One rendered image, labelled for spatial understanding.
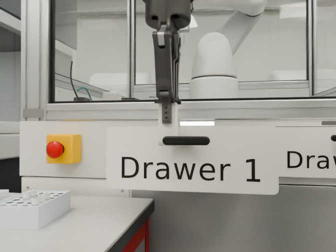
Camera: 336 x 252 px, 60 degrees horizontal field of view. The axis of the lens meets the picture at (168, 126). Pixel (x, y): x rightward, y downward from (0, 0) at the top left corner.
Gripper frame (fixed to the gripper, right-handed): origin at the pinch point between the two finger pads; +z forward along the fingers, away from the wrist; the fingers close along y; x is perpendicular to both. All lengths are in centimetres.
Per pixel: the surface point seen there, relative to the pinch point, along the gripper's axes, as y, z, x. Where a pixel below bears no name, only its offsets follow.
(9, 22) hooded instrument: -60, -43, -77
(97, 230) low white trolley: 2.6, 17.1, -11.1
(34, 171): -22.2, 12.1, -39.4
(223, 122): -22.3, -0.6, 9.3
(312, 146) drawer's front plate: -20.5, 4.6, 28.2
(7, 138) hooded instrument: -59, 5, -77
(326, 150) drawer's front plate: -20.4, 5.5, 31.0
